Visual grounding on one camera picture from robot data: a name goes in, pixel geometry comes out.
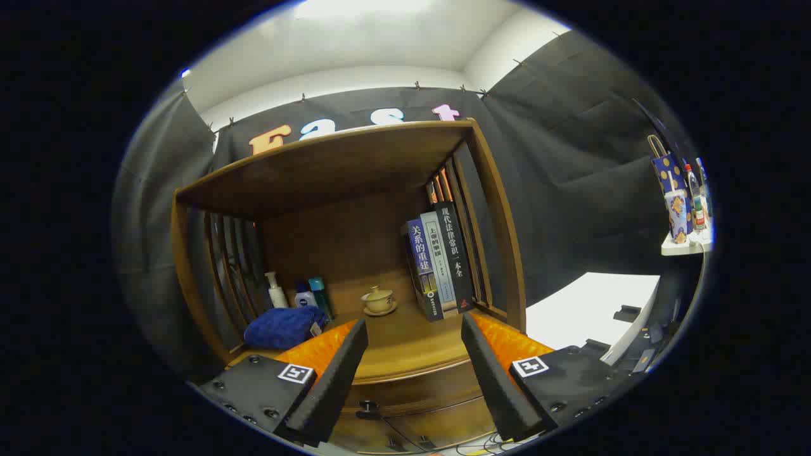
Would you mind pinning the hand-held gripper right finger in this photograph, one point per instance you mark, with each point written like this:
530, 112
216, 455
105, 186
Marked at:
494, 380

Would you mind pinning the wooden drawer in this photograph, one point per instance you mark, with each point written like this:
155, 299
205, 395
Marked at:
431, 389

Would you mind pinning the blue towel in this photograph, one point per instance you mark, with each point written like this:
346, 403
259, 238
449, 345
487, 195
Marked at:
282, 326

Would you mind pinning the blue patterned gift bag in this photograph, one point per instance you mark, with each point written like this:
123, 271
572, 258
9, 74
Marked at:
668, 171

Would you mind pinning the beige lidded teacup with saucer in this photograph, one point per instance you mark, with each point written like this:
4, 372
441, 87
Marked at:
379, 301

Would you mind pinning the white bottle with blue cap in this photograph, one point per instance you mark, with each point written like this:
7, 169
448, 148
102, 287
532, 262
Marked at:
305, 297

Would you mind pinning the white pump bottle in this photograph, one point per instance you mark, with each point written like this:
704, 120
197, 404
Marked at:
277, 296

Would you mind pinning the white cabinet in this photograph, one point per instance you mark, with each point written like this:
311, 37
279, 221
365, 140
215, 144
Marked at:
583, 310

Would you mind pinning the black floor equipment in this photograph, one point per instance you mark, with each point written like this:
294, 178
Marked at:
652, 348

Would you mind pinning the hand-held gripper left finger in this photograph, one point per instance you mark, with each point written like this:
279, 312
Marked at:
336, 380

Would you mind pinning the blue patterned carton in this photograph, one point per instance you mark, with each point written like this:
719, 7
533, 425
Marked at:
678, 218

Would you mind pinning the wooden countertop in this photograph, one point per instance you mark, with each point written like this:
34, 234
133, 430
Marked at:
405, 342

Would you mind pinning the wooden cabinet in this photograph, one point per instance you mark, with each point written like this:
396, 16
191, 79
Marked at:
342, 171

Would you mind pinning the grey spine book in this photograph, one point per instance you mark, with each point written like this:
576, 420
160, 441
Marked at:
437, 259

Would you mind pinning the teal bottle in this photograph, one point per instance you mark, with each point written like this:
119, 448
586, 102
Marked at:
319, 291

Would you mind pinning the white shelf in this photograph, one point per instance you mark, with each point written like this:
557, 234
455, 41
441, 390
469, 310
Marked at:
681, 247

